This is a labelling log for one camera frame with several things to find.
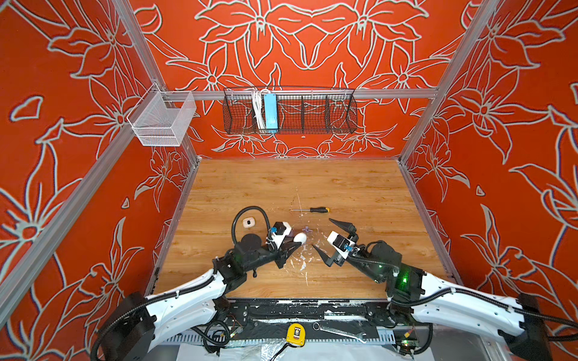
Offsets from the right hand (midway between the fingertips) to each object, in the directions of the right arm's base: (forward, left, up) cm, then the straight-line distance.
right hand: (320, 231), depth 66 cm
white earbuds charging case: (+1, +6, -7) cm, 9 cm away
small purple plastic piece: (+12, +2, -24) cm, 27 cm away
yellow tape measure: (-24, +8, -22) cm, 34 cm away
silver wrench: (-24, -12, -25) cm, 36 cm away
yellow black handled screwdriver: (+22, -2, -23) cm, 31 cm away
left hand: (+1, +6, -8) cm, 10 cm away
